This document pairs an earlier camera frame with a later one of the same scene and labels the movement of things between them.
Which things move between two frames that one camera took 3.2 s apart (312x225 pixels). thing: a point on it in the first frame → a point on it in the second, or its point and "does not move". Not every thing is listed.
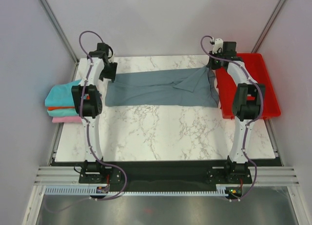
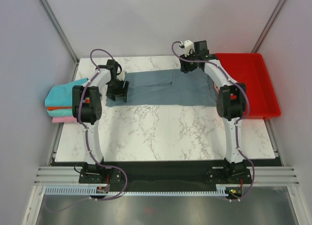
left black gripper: (112, 75) → (122, 92)
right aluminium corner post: (271, 22) does not move
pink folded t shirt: (67, 119) does not move
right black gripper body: (214, 64) → (187, 65)
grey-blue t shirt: (180, 87) does not move
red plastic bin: (255, 64) does not move
